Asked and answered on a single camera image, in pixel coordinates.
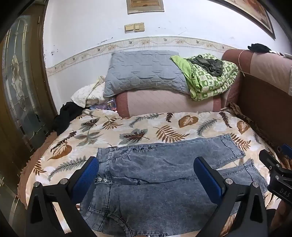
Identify large framed picture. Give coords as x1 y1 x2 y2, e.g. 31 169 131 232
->
222 0 276 40

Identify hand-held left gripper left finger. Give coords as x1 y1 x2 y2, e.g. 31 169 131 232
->
25 156 99 237

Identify brown ruffled bedspread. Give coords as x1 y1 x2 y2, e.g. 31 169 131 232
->
18 102 283 205

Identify small framed picture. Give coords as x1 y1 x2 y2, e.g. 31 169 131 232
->
126 0 165 14

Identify green patterned blanket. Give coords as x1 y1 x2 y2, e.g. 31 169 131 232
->
171 53 239 101

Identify small black cloth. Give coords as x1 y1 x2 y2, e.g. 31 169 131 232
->
247 43 272 53

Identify leaf printed blanket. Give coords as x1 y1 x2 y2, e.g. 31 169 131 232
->
19 108 283 235

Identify grey quilted pillow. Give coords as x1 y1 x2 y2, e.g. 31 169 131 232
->
103 50 191 97

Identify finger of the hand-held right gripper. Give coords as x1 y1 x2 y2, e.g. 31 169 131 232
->
277 143 292 160
259 149 284 175

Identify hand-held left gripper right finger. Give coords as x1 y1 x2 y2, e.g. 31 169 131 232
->
193 156 268 237

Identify pink brown sofa back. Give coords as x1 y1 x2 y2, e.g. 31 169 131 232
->
222 48 292 146

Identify blue denim pants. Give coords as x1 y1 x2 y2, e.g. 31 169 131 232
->
80 134 270 237

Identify cream floral cloth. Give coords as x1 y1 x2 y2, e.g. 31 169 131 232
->
71 76 107 107

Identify dark grey cloth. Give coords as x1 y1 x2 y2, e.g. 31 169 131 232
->
189 55 223 77

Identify wooden door with glass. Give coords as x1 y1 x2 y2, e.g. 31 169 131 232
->
0 14 57 228

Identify person's right forearm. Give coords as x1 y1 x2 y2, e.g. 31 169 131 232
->
272 202 292 232

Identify pink bolster cushion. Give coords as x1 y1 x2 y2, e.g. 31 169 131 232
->
115 90 223 119

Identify purple patterned cloth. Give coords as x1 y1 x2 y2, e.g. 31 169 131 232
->
90 98 118 112

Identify beige light switch panel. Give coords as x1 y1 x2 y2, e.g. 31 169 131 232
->
124 22 145 33

